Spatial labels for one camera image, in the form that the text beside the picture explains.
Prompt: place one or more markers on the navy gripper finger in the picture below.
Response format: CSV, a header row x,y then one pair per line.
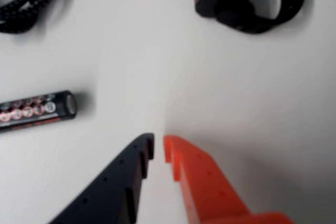
x,y
110,192

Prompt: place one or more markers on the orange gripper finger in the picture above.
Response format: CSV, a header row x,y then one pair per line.
x,y
207,192

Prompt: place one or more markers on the black AAA battery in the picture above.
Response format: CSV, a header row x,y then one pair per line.
x,y
31,111

